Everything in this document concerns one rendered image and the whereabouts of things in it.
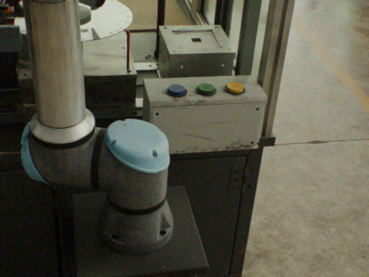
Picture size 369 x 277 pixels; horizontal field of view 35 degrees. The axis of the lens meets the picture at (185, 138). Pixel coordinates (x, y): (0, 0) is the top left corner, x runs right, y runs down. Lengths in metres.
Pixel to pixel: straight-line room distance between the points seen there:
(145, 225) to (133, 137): 0.18
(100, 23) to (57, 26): 0.64
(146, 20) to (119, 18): 0.51
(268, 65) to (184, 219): 0.42
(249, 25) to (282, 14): 0.13
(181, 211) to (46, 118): 0.38
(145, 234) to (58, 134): 0.26
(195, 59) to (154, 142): 0.53
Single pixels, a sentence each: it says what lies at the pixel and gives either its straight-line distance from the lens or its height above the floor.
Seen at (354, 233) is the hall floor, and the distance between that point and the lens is 2.44.
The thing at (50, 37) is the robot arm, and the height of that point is 1.18.
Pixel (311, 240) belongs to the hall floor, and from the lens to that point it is 2.35.
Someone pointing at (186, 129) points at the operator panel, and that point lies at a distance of 1.37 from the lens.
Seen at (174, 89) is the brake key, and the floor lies 0.91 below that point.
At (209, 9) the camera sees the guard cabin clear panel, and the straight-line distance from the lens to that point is 1.99.
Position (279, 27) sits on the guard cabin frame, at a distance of 1.37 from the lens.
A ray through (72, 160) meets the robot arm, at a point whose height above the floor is 0.94.
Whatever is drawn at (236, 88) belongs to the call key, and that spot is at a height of 0.91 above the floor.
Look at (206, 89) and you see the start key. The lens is 1.35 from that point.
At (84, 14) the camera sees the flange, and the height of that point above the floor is 0.96.
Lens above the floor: 1.56
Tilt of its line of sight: 34 degrees down
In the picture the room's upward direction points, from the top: 5 degrees clockwise
